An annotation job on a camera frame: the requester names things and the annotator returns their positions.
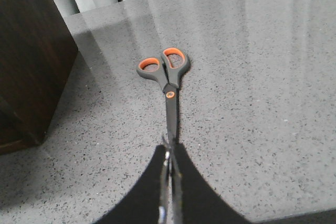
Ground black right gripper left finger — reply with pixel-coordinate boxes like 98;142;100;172
96;145;165;224

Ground grey orange handled scissors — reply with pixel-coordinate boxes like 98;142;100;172
136;47;190;223

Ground dark wooden drawer cabinet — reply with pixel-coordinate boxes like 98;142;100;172
1;0;78;154

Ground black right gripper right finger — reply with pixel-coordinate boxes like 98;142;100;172
173;144;250;223

